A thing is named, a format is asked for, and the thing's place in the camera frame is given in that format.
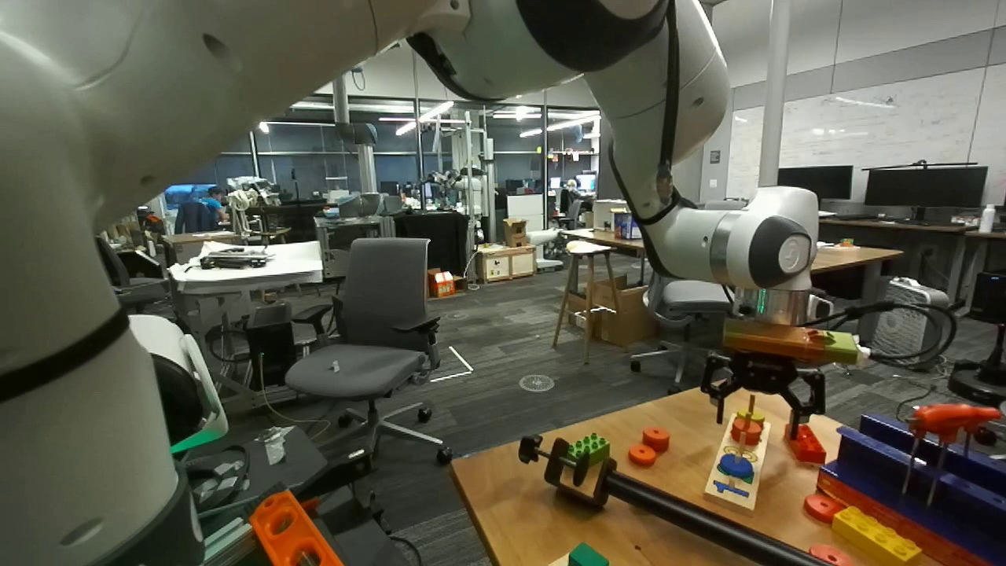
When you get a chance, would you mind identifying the blue clamp rack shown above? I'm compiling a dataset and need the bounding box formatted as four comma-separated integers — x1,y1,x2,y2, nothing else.
817,414,1006,566

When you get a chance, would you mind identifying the wooden stool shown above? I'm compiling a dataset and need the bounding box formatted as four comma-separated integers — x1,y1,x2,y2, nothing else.
554,239,619,335

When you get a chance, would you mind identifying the round orange block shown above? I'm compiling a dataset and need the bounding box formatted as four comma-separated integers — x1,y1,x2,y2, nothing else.
729,414,764,445
641,427,670,452
629,442,658,469

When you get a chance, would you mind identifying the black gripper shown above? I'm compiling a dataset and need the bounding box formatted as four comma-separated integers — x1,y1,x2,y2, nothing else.
702,356,824,438

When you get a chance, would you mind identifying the round blue block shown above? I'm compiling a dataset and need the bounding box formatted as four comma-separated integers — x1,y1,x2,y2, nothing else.
718,452,755,481

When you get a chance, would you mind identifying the yellow lego block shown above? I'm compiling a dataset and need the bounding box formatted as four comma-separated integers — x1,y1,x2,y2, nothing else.
830,506,921,566

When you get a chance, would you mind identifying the grey office chair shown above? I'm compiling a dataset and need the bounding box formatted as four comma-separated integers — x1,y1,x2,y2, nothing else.
285,235,454,464

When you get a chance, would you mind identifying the green lego block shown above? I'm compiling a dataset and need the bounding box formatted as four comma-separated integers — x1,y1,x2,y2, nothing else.
571,435,610,464

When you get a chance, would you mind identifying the long black bar clamp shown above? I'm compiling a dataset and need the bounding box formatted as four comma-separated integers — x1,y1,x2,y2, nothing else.
519,435,824,566

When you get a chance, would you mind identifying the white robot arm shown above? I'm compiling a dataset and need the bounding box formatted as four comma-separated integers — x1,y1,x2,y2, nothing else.
0,0,817,566

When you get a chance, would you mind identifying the red lego block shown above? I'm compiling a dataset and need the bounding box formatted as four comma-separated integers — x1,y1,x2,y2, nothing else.
786,425,828,464

